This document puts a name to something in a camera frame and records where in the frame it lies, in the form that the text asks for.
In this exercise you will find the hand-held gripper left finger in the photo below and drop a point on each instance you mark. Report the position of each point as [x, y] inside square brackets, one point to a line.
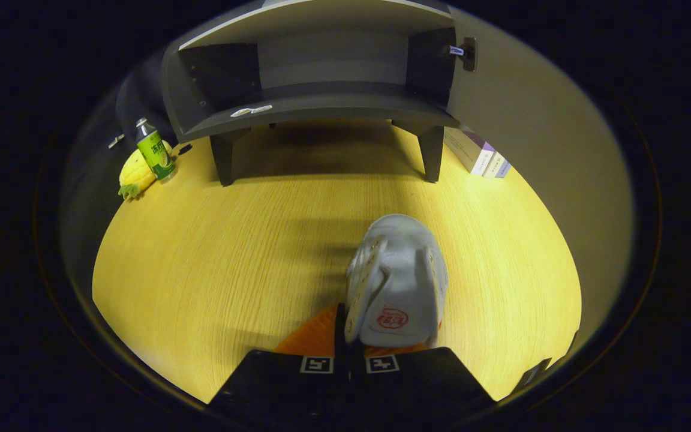
[279, 384]

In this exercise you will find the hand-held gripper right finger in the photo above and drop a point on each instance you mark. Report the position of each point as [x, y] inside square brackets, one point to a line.
[423, 381]

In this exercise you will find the white shoe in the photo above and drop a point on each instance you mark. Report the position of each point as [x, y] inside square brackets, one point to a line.
[399, 276]

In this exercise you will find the white spine book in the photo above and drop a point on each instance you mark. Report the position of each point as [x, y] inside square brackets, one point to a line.
[495, 165]

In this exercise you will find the yellow pineapple plush toy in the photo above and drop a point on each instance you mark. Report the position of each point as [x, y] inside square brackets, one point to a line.
[134, 174]

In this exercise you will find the green label bottle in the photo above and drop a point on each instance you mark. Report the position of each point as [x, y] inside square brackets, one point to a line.
[155, 153]

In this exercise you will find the grey cabinet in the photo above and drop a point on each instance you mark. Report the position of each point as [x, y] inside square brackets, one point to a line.
[321, 105]

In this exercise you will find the silver clip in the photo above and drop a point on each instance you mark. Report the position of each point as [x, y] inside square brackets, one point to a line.
[116, 141]

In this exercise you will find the black backdrop cloth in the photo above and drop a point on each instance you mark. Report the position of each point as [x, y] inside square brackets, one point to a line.
[96, 120]

